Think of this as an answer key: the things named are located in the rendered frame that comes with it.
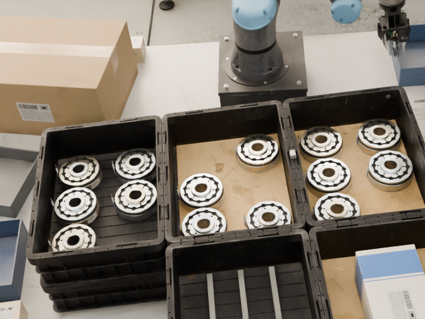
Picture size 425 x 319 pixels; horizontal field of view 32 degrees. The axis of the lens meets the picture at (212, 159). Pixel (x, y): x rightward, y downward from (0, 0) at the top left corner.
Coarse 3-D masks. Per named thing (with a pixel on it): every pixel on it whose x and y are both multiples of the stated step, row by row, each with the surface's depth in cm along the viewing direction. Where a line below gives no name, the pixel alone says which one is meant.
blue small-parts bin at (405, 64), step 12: (420, 24) 220; (420, 36) 223; (396, 48) 214; (408, 48) 223; (420, 48) 223; (396, 60) 214; (408, 60) 219; (420, 60) 219; (396, 72) 215; (408, 72) 208; (420, 72) 208; (408, 84) 212; (420, 84) 212
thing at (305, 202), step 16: (320, 96) 180; (336, 96) 179; (352, 96) 179; (400, 96) 177; (288, 112) 177; (288, 128) 173; (416, 128) 169; (304, 192) 161; (304, 208) 156; (320, 224) 153
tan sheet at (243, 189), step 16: (192, 144) 187; (208, 144) 186; (224, 144) 186; (192, 160) 183; (208, 160) 183; (224, 160) 182; (224, 176) 178; (240, 176) 178; (256, 176) 177; (272, 176) 177; (224, 192) 175; (240, 192) 174; (256, 192) 174; (272, 192) 173; (224, 208) 172; (240, 208) 171; (288, 208) 170; (240, 224) 168
